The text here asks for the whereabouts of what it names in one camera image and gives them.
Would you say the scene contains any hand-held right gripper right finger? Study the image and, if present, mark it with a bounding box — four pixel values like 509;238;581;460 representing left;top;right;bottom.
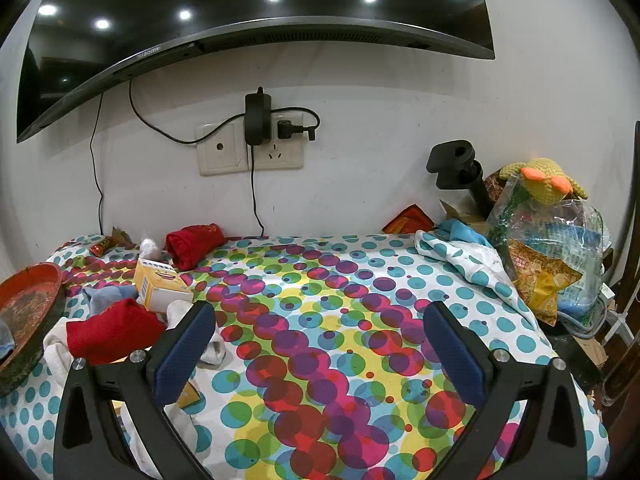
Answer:
423;300;589;480

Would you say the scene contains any brown cardboard box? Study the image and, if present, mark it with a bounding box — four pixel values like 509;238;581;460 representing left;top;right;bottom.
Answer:
438;198;489;224

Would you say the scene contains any thin black cable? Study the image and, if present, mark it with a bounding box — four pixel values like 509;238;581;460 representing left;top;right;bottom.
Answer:
89;92;105;236

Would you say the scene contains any black angled plug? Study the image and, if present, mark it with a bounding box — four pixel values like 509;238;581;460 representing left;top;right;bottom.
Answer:
274;107;321;142

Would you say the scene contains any crumpled white tissue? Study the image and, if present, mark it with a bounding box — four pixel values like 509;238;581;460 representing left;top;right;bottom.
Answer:
138;238;174;265

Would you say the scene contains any yellow crochet toy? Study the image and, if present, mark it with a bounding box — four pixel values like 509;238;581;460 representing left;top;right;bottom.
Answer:
494;157;590;206

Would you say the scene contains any bright blue cloth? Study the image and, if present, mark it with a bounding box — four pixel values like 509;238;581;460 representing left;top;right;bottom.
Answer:
434;218;494;249

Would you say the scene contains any black power adapter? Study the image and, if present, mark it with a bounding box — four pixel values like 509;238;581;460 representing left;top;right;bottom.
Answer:
244;87;273;147

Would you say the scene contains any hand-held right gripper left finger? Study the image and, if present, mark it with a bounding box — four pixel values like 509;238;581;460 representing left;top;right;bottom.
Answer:
52;301;217;480

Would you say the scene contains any clear plastic bag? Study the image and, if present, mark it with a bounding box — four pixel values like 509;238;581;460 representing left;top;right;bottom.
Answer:
486;174;614;327

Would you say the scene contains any blue packet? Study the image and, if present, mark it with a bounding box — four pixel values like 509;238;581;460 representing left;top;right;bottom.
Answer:
544;221;609;314

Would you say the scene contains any black television power cable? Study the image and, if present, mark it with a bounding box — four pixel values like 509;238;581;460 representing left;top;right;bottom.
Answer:
128;78;247;145

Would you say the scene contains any black adapter cable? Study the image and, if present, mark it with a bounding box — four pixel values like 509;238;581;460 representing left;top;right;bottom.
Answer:
249;145;266;238

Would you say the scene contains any black clamp mount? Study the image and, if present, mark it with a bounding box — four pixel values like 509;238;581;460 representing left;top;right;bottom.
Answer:
425;139;494;217

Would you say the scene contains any yellow white carton box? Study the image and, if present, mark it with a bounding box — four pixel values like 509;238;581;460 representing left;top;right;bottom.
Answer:
133;257;195;314

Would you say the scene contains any cream wall socket plate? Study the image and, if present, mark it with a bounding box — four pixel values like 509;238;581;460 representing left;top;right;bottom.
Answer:
196;121;250;177
247;110;305;171

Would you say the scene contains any grey cable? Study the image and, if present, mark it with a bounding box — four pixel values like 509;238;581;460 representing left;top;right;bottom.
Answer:
554;304;627;342

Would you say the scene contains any green printed packet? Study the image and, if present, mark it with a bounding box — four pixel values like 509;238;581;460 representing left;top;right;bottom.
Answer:
487;179;523;273

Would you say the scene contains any flat red cloth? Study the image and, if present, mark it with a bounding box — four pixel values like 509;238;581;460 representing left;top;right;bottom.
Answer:
65;298;169;366

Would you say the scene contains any red orange packet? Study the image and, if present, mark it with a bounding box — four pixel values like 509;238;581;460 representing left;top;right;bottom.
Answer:
382;203;436;235

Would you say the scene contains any small orange packet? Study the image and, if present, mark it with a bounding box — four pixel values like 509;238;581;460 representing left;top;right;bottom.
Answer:
179;379;204;409

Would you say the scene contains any yellow snack packet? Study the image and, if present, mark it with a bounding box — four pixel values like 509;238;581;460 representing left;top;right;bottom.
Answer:
506;237;584;327

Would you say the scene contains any polka dot tablecloth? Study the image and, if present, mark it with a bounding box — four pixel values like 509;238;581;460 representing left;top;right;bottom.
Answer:
0;230;614;480

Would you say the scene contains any light blue cloth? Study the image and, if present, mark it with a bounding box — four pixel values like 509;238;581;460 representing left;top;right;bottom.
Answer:
82;285;139;317

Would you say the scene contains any rolled red cloth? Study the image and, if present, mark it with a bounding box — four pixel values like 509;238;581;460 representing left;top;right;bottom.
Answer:
164;223;227;271

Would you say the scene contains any white cloth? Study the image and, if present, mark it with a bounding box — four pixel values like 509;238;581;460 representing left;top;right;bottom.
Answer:
42;299;227;476

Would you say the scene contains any red round basin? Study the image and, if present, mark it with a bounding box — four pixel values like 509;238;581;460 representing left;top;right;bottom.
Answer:
0;262;67;397

